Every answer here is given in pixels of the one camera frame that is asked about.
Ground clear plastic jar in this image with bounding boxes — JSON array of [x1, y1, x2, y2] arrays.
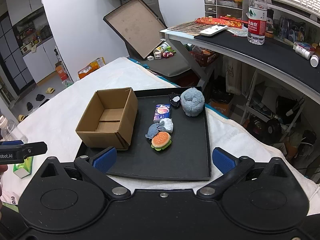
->
[[0, 115, 28, 145]]

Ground clear plastic packet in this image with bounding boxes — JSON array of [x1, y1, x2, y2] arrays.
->
[[226, 27, 249, 37]]

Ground grey plush toy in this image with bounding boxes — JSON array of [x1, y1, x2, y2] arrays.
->
[[180, 87, 206, 117]]

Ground small black fan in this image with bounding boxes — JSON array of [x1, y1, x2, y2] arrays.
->
[[265, 118, 282, 137]]

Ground grey drawer organizer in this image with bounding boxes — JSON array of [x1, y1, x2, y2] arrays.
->
[[203, 0, 244, 21]]

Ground red plastic basket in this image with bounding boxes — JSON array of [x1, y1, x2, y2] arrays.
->
[[189, 45, 218, 67]]

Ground black beaded pouch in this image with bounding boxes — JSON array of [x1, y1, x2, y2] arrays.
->
[[169, 93, 182, 109]]

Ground denim pouch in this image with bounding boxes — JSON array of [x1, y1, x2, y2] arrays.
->
[[145, 123, 164, 139]]

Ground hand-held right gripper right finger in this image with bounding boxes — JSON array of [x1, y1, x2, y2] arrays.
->
[[196, 147, 292, 199]]

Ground grey seat cushion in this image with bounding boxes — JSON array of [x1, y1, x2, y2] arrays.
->
[[146, 51, 198, 78]]

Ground red snack packet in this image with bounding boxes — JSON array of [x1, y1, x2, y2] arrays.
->
[[195, 17, 225, 27], [219, 16, 244, 28]]

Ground clear water bottle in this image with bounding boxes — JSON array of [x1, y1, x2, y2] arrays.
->
[[247, 0, 268, 45]]

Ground burger toy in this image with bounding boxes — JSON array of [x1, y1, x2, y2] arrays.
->
[[151, 131, 172, 151]]

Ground black tray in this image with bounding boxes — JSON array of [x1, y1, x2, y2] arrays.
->
[[74, 86, 212, 182]]

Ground white cabinet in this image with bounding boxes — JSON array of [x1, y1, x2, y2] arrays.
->
[[0, 0, 62, 90]]

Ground brown cardboard box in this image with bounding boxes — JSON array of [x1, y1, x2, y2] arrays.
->
[[75, 87, 139, 150]]

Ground white remote control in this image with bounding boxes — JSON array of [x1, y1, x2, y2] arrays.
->
[[199, 25, 229, 37]]

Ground green tissue box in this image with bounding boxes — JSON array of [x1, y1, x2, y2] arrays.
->
[[12, 156, 34, 179]]

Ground grey desk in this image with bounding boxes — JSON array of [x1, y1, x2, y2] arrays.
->
[[159, 20, 320, 95]]

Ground yellow snack box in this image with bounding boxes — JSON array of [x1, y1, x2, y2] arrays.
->
[[77, 57, 106, 80]]

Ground small white bottle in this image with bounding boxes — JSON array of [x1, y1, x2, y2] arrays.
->
[[294, 46, 311, 60]]

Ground orange box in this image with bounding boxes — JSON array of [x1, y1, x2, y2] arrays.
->
[[55, 62, 69, 81]]

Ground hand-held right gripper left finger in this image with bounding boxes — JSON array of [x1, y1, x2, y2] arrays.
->
[[37, 147, 132, 199]]

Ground brown patterned board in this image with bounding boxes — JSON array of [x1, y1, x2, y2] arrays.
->
[[167, 21, 208, 34]]

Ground white can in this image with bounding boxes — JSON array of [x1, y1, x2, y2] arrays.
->
[[155, 42, 170, 53]]

